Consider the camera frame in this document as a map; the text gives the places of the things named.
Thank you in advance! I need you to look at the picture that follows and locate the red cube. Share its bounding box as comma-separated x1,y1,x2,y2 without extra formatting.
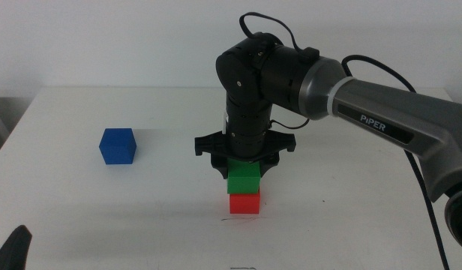
229,189,262,215

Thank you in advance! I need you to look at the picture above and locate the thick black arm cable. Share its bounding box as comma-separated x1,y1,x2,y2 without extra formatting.
340,54,452,270

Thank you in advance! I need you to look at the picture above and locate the green cube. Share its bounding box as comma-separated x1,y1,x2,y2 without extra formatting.
226,157,263,195

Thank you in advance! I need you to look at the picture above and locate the blue cube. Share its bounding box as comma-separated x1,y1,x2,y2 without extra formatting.
98,127,137,166

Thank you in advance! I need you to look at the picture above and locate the thin black camera cable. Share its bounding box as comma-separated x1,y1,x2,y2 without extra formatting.
238,11,321,64

